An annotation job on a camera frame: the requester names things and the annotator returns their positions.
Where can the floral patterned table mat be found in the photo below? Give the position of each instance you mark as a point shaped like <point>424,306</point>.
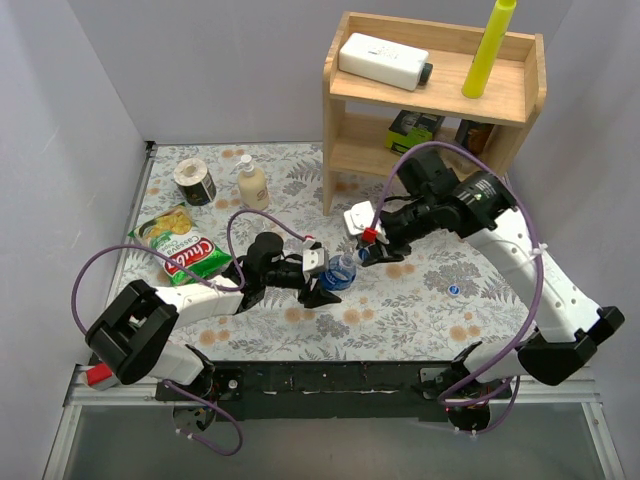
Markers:
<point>396,311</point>

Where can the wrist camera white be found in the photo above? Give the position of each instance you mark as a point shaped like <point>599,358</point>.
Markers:
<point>358,222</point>
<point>314,257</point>

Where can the red white small carton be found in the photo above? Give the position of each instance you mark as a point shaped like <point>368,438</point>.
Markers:
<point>100,378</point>

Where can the blue bottle cap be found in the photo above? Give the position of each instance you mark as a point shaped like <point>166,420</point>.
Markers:
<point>454,291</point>
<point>363,255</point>

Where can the aluminium frame rail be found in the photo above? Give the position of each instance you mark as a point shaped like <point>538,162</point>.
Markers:
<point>580,388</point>

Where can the clear empty plastic bottle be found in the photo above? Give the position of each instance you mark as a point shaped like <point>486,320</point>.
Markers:
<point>260,231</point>

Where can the white rectangular plastic jug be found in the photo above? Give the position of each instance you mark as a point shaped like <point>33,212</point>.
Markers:
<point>384,61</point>

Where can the green Chuba cassava chips bag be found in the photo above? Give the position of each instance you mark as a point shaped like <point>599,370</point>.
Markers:
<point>174,234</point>

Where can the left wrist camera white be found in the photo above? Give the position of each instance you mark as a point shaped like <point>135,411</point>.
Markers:
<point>314,257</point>

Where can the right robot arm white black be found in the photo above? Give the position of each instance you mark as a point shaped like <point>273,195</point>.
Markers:
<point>563,328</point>

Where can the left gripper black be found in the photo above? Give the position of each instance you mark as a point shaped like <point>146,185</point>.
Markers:
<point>307,282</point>

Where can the blue label water bottle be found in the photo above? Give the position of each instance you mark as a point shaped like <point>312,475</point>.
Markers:
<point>340,274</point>

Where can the beige pump soap bottle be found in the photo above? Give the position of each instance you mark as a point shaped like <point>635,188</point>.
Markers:
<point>252,184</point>

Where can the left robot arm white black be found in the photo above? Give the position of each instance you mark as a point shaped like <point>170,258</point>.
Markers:
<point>131,337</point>

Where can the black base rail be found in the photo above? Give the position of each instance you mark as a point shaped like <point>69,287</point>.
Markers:
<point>334,389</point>

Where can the yellow plastic tube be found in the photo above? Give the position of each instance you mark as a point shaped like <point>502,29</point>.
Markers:
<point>488,49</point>

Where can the black orange small box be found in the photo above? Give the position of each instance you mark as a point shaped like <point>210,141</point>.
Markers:
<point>473,136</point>

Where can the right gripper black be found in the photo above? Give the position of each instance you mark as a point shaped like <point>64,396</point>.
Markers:
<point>397,238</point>

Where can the wooden two-tier shelf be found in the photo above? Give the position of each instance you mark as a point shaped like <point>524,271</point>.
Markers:
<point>513,99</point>

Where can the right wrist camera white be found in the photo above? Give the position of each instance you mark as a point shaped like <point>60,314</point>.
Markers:
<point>358,222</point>

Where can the green black small box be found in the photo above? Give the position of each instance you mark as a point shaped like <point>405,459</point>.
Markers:
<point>411,128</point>

